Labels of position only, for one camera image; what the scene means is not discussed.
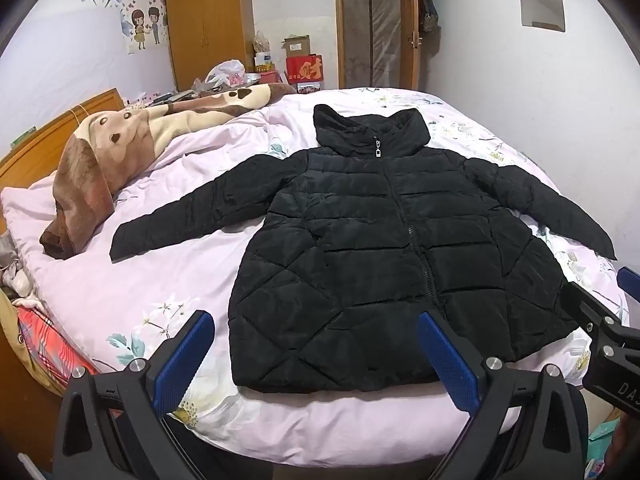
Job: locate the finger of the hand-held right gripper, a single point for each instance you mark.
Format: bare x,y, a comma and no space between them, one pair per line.
595,307
631,285

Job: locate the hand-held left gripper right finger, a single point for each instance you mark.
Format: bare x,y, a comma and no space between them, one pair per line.
447,360

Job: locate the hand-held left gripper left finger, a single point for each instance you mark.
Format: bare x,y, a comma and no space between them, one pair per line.
182,360

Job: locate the black puffer jacket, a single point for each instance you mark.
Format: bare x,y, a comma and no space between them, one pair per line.
370,260

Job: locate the pink floral duvet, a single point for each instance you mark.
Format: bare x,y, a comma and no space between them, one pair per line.
165,270

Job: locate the red plaid cloth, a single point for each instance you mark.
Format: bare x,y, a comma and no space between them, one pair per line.
47,345

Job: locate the brown printed blanket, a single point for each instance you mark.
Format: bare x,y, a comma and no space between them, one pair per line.
115,145

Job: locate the wooden headboard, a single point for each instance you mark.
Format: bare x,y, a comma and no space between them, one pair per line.
45,140

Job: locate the white plastic bag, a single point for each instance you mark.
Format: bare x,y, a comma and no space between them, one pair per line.
227,72

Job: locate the red gift box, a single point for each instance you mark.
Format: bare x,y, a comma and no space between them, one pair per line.
303,68

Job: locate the clear snack bag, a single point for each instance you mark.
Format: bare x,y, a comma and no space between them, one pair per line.
261,42

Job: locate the cardboard box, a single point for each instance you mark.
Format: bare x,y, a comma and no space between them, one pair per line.
296,46

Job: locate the wooden wardrobe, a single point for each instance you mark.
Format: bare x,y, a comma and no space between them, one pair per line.
207,20

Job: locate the wooden door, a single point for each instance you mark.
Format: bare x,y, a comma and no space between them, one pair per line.
375,25

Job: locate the hanging bags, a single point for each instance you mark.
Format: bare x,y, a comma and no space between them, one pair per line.
427,7

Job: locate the white wall panel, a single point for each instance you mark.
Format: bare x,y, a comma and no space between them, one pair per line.
542,2

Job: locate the cartoon couple wall sticker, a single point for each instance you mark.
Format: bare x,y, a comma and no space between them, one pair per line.
145,22

